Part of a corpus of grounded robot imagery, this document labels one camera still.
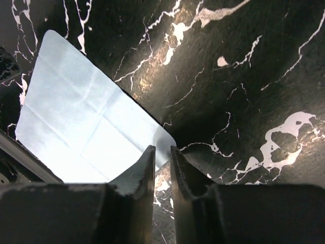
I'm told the light blue cleaning cloth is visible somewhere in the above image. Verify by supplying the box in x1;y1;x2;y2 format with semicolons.
15;30;176;183

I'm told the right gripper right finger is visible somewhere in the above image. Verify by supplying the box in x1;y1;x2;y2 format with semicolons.
171;146;324;243

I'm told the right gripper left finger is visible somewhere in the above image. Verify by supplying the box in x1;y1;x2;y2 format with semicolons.
1;145;155;243

